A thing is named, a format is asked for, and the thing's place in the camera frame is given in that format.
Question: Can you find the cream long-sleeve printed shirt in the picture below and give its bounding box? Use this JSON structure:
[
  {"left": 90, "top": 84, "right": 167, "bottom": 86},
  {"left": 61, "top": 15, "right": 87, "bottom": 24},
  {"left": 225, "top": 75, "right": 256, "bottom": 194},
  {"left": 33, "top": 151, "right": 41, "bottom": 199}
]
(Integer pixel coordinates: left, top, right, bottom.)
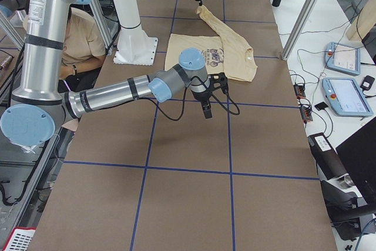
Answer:
[{"left": 164, "top": 5, "right": 257, "bottom": 82}]

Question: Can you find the orange terminal board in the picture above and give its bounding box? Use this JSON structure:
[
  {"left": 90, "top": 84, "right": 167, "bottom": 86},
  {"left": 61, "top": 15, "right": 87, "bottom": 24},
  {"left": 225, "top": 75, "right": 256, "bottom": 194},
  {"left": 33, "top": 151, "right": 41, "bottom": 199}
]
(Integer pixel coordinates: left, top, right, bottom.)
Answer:
[{"left": 293, "top": 83, "right": 313, "bottom": 124}]

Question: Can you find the seated person beige shirt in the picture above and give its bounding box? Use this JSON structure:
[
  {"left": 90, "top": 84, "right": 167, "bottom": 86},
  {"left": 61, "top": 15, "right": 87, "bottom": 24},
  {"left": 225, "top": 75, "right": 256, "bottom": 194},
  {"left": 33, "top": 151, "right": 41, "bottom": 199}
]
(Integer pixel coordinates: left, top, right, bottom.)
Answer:
[{"left": 58, "top": 8, "right": 107, "bottom": 93}]

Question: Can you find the black cardboard box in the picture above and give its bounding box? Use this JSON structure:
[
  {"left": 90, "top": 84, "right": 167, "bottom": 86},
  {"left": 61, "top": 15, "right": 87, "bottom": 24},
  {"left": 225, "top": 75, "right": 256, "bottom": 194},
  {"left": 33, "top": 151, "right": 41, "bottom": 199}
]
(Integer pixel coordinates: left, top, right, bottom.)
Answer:
[{"left": 307, "top": 133, "right": 348, "bottom": 180}]

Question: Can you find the blue teach pendant near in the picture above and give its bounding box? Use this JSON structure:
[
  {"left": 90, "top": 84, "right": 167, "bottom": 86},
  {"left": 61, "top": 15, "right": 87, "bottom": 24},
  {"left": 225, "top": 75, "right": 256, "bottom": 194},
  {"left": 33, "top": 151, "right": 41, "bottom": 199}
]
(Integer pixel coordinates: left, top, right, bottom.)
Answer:
[{"left": 321, "top": 78, "right": 374, "bottom": 117}]

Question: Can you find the blue teach pendant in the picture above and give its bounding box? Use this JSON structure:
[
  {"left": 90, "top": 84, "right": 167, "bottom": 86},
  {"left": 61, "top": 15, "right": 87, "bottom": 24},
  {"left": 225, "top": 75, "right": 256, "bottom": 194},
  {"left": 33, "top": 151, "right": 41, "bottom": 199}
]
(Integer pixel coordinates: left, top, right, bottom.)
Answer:
[
  {"left": 321, "top": 78, "right": 374, "bottom": 117},
  {"left": 324, "top": 42, "right": 361, "bottom": 76}
]

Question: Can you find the blue teach pendant far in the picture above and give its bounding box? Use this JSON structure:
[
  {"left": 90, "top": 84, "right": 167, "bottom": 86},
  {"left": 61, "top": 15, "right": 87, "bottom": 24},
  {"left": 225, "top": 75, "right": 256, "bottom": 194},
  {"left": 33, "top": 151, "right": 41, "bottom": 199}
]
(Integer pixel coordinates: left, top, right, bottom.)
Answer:
[{"left": 324, "top": 42, "right": 361, "bottom": 76}]

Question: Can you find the black monitor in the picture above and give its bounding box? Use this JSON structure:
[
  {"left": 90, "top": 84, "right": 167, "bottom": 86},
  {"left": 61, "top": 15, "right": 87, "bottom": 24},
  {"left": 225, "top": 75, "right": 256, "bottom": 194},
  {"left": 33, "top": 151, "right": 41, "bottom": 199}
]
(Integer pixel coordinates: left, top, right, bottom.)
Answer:
[{"left": 336, "top": 119, "right": 376, "bottom": 203}]

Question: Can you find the small black adapter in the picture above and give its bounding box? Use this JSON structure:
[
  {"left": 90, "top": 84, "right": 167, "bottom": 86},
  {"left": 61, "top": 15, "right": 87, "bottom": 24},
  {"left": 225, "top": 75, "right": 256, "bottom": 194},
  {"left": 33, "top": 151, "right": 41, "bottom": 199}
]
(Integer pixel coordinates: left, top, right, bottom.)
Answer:
[{"left": 360, "top": 75, "right": 375, "bottom": 91}]

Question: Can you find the red white plastic basket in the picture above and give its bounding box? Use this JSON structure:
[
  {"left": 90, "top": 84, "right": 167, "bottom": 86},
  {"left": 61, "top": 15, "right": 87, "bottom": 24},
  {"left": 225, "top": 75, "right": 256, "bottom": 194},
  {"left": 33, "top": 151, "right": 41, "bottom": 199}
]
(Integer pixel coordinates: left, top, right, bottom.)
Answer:
[{"left": 1, "top": 227, "right": 36, "bottom": 251}]

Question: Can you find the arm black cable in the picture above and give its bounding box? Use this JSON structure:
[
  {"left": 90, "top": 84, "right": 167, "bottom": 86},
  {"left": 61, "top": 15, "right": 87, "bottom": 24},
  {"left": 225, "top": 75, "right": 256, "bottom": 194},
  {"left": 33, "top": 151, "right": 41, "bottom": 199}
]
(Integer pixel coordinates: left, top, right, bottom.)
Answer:
[{"left": 150, "top": 75, "right": 241, "bottom": 122}]

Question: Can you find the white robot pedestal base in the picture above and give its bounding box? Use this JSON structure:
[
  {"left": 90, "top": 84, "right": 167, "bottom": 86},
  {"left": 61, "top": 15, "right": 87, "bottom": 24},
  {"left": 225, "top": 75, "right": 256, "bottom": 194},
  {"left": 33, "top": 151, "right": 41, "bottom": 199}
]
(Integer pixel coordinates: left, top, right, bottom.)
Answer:
[{"left": 113, "top": 0, "right": 158, "bottom": 65}]

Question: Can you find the aluminium frame post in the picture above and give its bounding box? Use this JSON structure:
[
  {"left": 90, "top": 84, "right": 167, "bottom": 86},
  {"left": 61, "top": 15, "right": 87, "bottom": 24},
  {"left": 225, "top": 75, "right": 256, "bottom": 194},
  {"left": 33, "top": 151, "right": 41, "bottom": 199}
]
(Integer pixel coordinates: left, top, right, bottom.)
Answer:
[{"left": 281, "top": 0, "right": 317, "bottom": 61}]

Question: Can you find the wooden post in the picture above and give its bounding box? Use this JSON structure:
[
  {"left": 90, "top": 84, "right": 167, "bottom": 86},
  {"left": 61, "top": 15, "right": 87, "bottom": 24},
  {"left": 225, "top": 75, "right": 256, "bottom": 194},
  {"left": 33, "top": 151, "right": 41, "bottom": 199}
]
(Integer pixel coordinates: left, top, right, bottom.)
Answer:
[{"left": 346, "top": 0, "right": 375, "bottom": 41}]

